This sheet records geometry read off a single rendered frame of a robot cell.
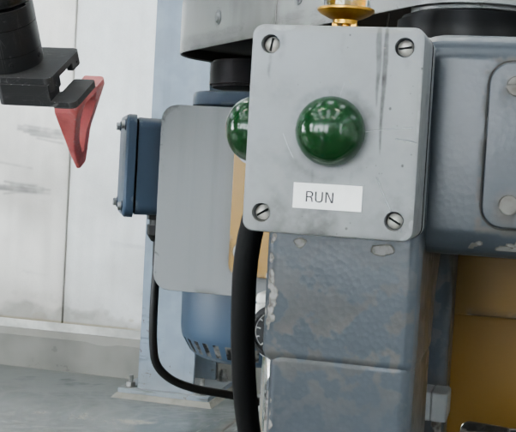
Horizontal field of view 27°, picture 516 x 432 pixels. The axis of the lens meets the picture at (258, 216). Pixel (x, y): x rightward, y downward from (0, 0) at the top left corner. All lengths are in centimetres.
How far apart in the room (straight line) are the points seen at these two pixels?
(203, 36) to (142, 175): 13
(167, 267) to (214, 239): 5
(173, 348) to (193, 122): 469
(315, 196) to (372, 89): 5
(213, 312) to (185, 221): 9
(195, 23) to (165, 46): 460
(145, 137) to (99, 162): 521
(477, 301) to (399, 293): 25
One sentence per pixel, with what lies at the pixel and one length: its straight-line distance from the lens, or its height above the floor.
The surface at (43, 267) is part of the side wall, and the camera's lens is 633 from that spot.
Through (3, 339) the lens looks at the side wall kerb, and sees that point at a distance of 645.
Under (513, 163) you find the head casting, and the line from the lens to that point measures 50.
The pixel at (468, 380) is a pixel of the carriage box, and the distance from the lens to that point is 81.
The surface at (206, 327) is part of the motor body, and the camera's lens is 98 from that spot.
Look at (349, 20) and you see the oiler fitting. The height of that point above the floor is 134.
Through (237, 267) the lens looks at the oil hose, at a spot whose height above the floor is 122.
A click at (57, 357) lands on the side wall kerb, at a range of 631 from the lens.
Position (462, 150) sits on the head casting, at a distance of 51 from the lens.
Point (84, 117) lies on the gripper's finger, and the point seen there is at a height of 130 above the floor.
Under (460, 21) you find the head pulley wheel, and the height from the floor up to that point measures 135.
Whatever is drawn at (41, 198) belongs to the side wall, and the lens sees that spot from 631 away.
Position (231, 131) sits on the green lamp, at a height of 128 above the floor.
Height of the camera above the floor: 127
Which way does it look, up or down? 3 degrees down
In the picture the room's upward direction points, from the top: 3 degrees clockwise
